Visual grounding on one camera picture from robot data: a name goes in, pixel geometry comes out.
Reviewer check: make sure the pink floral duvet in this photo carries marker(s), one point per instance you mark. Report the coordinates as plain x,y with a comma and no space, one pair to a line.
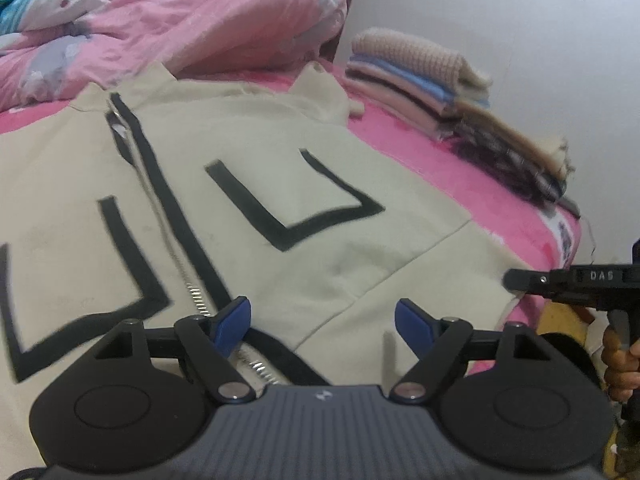
63,45

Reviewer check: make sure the beige zip-up jacket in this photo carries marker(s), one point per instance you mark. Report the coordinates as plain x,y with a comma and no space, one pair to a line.
165,197

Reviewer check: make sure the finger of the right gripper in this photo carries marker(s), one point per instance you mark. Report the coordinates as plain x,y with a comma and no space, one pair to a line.
526,281

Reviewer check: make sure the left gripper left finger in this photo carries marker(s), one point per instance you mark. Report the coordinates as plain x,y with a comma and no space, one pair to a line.
221,332

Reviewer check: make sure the stack of folded clothes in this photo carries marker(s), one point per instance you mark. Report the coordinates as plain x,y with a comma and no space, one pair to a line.
438,91

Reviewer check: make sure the person's right hand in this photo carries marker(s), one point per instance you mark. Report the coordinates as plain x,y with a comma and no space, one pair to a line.
622,367

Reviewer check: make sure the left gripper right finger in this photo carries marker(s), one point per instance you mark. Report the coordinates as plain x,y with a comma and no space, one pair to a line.
421,331

